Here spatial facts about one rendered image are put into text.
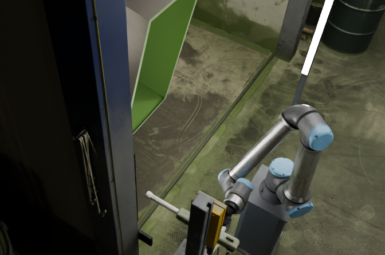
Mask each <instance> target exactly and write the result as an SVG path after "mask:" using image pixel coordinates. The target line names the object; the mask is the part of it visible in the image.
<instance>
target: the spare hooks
mask: <svg viewBox="0 0 385 255"><path fill-rule="evenodd" d="M87 128H88V126H86V127H84V126H83V128H81V129H80V130H79V132H78V133H77V134H75V135H73V136H72V139H73V140H75V139H77V138H78V137H80V138H78V139H79V141H80V145H81V150H82V158H83V162H84V170H85V177H86V180H87V186H88V193H89V201H90V203H91V205H94V204H93V203H92V201H94V202H95V201H96V203H97V209H98V213H99V215H101V213H103V214H105V213H106V212H107V211H106V210H105V211H104V212H102V211H100V209H99V203H98V200H97V196H96V193H97V192H98V190H97V191H96V190H95V188H96V187H95V186H94V181H93V180H94V179H95V176H94V177H93V176H92V170H91V164H90V160H89V142H88V139H89V141H90V143H91V145H92V147H93V150H94V152H95V154H96V156H97V152H96V150H95V148H94V146H93V143H92V141H91V139H90V137H89V135H88V132H87V131H86V129H87ZM82 129H83V130H82ZM83 133H84V134H83ZM81 135H82V136H84V138H85V144H84V141H83V137H82V136H81ZM83 146H84V151H85V156H86V158H87V168H88V173H87V168H86V163H85V157H84V152H83ZM85 147H86V149H85ZM97 157H98V156H97ZM91 180H92V184H93V187H92V186H91ZM92 189H94V191H93V190H92ZM91 192H92V193H95V197H96V198H95V199H92V197H91ZM101 216H102V217H104V215H101Z"/></svg>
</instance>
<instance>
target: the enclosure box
mask: <svg viewBox="0 0 385 255"><path fill-rule="evenodd" d="M196 2H197V0H125V4H126V15H127V36H128V57H129V79H130V90H131V111H132V132H133V134H134V133H135V132H136V131H137V130H138V129H139V128H140V127H141V126H142V124H143V123H144V122H145V121H146V120H147V119H148V118H149V117H150V116H151V115H152V113H153V112H154V111H155V110H156V109H157V107H158V106H160V105H161V103H162V102H163V101H164V100H165V99H166V97H167V93H168V90H169V87H170V84H171V80H172V77H173V75H174V71H175V68H176V65H177V62H178V58H179V55H180V52H181V50H182V46H183V43H184V39H185V37H186V33H187V30H188V27H189V24H190V21H191V17H192V15H193V12H194V8H195V5H196Z"/></svg>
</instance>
